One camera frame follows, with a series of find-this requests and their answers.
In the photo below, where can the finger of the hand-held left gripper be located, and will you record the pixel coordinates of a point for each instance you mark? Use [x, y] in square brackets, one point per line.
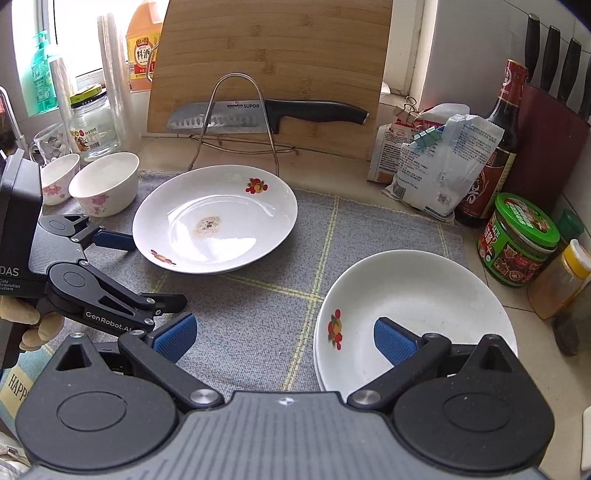
[115, 241]
[161, 302]

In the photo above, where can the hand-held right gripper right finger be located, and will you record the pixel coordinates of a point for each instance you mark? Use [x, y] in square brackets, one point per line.
[392, 341]

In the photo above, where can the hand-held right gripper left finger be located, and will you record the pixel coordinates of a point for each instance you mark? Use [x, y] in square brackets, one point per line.
[178, 334]

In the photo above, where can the pink floral white bowl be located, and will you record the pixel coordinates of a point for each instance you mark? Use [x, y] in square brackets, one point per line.
[104, 184]
[60, 177]

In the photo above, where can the stained white floral plate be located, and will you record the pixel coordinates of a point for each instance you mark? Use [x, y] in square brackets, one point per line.
[217, 217]

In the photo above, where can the person's left hand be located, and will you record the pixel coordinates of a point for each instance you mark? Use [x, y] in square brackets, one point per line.
[46, 325]

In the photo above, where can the grey checkered dish cloth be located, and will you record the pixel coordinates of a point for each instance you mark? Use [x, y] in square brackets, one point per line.
[258, 323]

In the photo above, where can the clear glass mug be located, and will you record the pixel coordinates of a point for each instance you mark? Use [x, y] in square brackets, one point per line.
[51, 143]

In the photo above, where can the metal faucet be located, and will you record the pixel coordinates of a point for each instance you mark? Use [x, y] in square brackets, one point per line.
[11, 115]

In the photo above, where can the glass jar green lid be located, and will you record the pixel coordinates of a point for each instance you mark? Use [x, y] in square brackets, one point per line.
[94, 129]

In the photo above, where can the green dish soap bottle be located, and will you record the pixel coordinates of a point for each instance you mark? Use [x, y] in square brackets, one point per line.
[44, 78]

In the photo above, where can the clear plastic wrap roll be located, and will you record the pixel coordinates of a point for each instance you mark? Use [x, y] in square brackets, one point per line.
[117, 83]

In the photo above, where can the green lid sauce jar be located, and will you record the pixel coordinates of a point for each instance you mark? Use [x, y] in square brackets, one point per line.
[517, 244]

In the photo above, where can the white printed plastic bag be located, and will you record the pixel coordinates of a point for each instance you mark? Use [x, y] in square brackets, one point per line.
[443, 180]

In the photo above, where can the yellow lid spice jar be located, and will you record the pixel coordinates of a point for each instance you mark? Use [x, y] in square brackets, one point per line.
[561, 281]

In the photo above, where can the glass bottle red cap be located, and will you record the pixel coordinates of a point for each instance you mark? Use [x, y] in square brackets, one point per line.
[572, 330]

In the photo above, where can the orange white paper bag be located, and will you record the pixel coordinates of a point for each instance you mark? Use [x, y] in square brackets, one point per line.
[390, 152]

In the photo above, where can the orange cooking wine jug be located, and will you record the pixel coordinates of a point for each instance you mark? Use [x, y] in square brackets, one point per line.
[143, 50]

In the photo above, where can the dark soy sauce bottle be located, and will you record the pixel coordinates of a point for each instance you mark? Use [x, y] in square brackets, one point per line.
[494, 175]

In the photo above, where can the window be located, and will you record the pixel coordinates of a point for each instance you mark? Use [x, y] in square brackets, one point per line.
[78, 32]

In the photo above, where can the green bag clip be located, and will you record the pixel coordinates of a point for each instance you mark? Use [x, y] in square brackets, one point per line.
[427, 137]

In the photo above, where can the green lid container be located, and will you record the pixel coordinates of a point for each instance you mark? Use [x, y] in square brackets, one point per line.
[570, 226]

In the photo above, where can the metal binder clip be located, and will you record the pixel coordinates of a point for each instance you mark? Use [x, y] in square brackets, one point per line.
[406, 110]

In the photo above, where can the bamboo cutting board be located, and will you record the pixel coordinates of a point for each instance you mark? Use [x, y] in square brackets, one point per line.
[277, 55]

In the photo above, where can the dark red knife block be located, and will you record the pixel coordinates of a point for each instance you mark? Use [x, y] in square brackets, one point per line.
[554, 152]

